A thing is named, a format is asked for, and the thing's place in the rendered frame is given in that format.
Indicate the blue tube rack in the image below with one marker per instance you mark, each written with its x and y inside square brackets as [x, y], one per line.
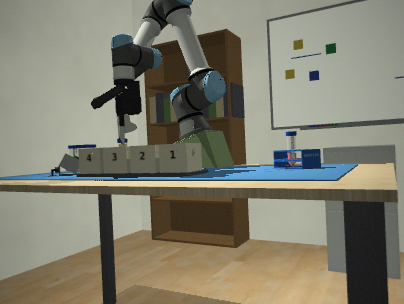
[310, 158]

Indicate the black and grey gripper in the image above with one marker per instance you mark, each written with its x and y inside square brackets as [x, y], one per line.
[123, 121]

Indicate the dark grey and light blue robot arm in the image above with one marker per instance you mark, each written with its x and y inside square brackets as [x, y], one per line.
[206, 85]

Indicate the sample tube with blue cap and pink liquid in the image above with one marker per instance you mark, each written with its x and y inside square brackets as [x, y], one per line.
[291, 145]

